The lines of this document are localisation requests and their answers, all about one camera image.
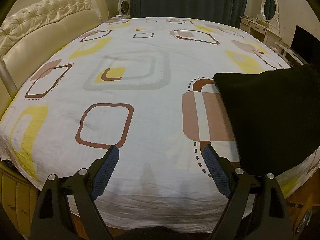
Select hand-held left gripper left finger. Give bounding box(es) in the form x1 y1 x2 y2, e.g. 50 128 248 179
30 145 120 240

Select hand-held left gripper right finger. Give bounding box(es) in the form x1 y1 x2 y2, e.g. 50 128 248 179
202 144 293 240

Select black pants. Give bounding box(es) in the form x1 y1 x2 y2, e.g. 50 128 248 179
213 64 320 178

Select printed white bed sheet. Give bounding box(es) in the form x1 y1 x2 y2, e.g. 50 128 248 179
0 17 320 234

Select padded bed base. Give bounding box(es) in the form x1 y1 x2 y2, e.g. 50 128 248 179
0 164 42 233

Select white television stand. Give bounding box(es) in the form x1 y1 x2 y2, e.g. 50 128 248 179
275 42 309 68

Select white dressing table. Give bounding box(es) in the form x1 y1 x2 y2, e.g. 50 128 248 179
239 15 283 47

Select black flat screen television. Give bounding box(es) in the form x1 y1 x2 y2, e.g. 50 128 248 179
290 25 313 65

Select cream tufted headboard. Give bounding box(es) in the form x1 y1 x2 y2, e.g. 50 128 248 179
0 0 109 100

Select small white fan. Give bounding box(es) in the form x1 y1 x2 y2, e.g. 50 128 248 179
117 0 130 16

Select dark teal curtain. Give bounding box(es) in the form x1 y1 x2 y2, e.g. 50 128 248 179
129 0 251 28

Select oval white-framed mirror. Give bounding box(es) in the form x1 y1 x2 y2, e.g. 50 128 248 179
260 0 280 28

